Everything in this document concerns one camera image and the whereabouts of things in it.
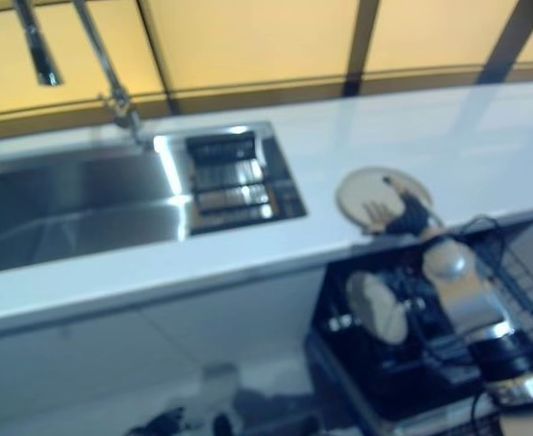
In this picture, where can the narrow glossy white cabinet door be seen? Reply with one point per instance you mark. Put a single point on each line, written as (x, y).
(229, 318)

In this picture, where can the stainless steel kitchen sink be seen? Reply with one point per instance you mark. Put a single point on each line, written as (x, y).
(89, 195)

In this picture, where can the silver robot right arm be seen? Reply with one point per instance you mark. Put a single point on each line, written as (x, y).
(466, 290)

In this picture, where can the beige ceramic plate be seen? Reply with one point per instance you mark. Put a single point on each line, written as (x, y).
(361, 191)
(379, 309)

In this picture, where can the dark robot right hand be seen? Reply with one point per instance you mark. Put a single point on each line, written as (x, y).
(409, 218)

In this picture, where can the black sink dish rack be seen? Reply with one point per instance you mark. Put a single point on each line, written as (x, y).
(229, 181)

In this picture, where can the wide glossy white cabinet door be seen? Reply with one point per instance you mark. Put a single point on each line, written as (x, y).
(43, 377)

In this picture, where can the chrome gooseneck kitchen faucet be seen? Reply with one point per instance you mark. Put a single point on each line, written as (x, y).
(111, 86)

